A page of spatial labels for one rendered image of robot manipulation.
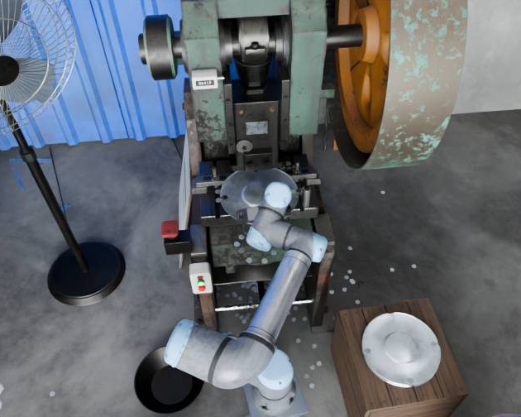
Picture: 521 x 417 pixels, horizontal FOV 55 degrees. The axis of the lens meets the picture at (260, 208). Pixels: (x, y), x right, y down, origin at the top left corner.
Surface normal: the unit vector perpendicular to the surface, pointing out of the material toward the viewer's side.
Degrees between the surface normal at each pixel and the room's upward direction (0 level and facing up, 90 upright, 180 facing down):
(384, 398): 0
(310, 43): 90
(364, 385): 0
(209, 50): 90
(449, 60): 67
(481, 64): 90
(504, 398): 0
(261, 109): 90
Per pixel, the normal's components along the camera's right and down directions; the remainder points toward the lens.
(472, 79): 0.10, 0.76
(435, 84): 0.09, 0.59
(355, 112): -0.41, -0.60
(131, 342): -0.01, -0.65
